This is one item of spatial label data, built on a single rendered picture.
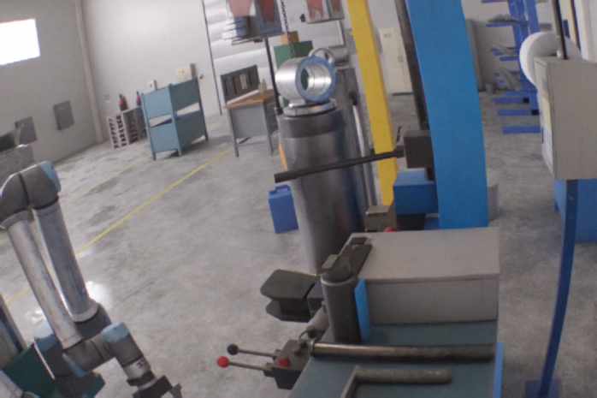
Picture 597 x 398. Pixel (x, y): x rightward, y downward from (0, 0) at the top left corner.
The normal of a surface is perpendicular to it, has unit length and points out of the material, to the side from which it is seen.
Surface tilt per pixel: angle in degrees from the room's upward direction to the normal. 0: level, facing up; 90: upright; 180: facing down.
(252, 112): 90
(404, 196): 90
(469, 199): 90
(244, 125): 90
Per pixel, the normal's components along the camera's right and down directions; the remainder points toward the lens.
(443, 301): -0.33, 0.37
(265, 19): 0.83, 0.04
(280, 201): 0.12, 0.30
